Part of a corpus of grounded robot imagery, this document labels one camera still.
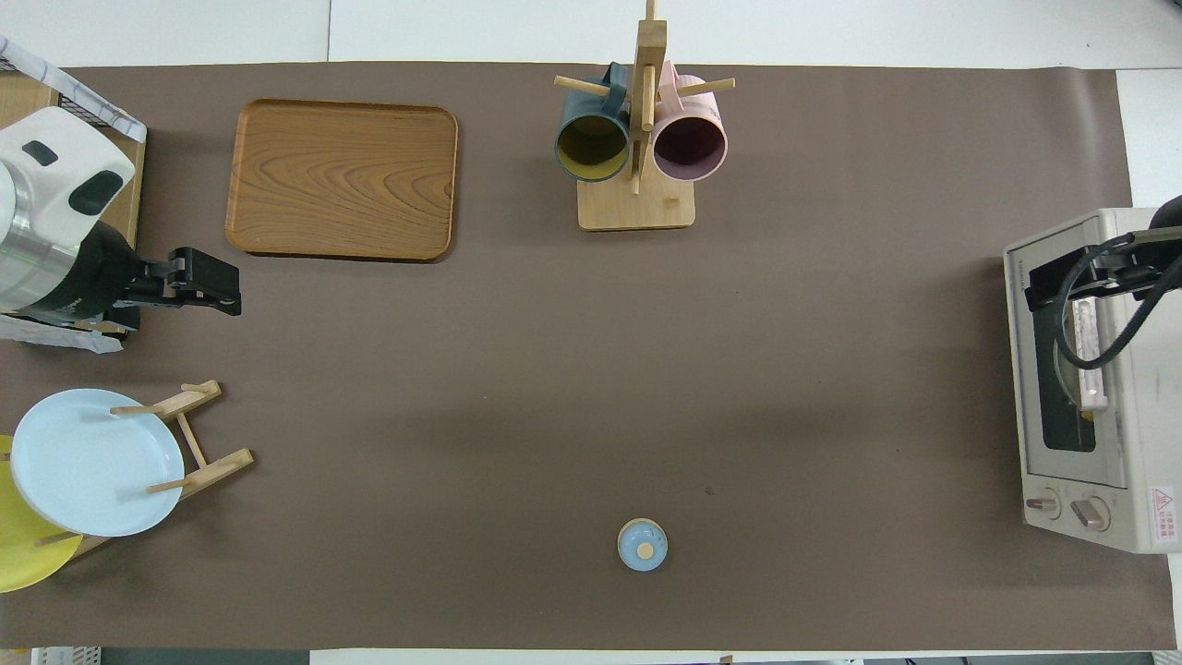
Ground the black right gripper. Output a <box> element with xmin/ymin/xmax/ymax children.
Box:
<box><xmin>1025</xmin><ymin>242</ymin><xmax>1157</xmax><ymax>312</ymax></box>

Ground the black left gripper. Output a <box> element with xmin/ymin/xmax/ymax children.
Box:
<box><xmin>116</xmin><ymin>247</ymin><xmax>243</xmax><ymax>318</ymax></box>

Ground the glass oven door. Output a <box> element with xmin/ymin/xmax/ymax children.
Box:
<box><xmin>1005</xmin><ymin>220</ymin><xmax>1132</xmax><ymax>490</ymax></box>

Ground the beige toaster oven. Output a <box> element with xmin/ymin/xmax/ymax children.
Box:
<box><xmin>1004</xmin><ymin>208</ymin><xmax>1182</xmax><ymax>555</ymax></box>

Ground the wooden serving tray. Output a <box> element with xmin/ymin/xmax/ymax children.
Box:
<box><xmin>224</xmin><ymin>99</ymin><xmax>460</xmax><ymax>263</ymax></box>

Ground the white paper strip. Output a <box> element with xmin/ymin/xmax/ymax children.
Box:
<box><xmin>0</xmin><ymin>314</ymin><xmax>124</xmax><ymax>355</ymax></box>

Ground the wooden plate rack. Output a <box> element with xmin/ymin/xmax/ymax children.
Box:
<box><xmin>37</xmin><ymin>380</ymin><xmax>255</xmax><ymax>560</ymax></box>

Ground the light blue plate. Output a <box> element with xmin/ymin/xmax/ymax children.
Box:
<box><xmin>9</xmin><ymin>388</ymin><xmax>186</xmax><ymax>538</ymax></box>

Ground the white checkered cloth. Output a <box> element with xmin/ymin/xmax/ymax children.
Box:
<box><xmin>0</xmin><ymin>35</ymin><xmax>147</xmax><ymax>144</ymax></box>

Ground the brown table mat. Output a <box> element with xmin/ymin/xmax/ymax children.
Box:
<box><xmin>0</xmin><ymin>62</ymin><xmax>1176</xmax><ymax>652</ymax></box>

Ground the yellow plate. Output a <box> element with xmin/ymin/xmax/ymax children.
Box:
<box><xmin>0</xmin><ymin>434</ymin><xmax>84</xmax><ymax>594</ymax></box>

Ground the pink mug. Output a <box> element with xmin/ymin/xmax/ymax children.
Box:
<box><xmin>651</xmin><ymin>61</ymin><xmax>729</xmax><ymax>183</ymax></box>

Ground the dark blue mug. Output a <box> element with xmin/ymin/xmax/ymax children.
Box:
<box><xmin>554</xmin><ymin>63</ymin><xmax>633</xmax><ymax>183</ymax></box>

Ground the wooden mug tree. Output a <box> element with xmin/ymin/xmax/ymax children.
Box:
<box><xmin>554</xmin><ymin>0</ymin><xmax>737</xmax><ymax>232</ymax></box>

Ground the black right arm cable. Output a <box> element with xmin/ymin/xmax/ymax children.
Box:
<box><xmin>1053</xmin><ymin>233</ymin><xmax>1182</xmax><ymax>370</ymax></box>

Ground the black wire basket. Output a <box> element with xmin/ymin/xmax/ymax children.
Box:
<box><xmin>0</xmin><ymin>51</ymin><xmax>66</xmax><ymax>107</ymax></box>

